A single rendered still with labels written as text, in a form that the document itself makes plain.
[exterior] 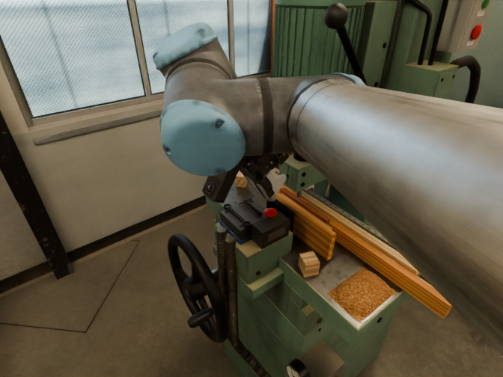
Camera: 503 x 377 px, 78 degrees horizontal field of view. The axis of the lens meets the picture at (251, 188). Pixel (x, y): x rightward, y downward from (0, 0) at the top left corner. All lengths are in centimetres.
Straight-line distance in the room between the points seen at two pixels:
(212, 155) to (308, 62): 36
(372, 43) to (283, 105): 45
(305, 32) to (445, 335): 164
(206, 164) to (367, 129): 21
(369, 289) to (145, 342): 127
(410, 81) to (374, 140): 63
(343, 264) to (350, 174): 59
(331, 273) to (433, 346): 118
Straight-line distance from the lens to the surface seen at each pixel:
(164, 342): 173
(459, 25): 87
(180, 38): 45
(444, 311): 74
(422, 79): 79
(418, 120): 17
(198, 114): 32
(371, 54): 77
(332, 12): 54
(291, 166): 78
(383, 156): 17
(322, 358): 95
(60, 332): 195
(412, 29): 81
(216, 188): 55
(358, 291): 70
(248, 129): 34
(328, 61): 66
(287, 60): 67
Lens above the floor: 145
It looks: 33 degrees down
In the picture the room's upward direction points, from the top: straight up
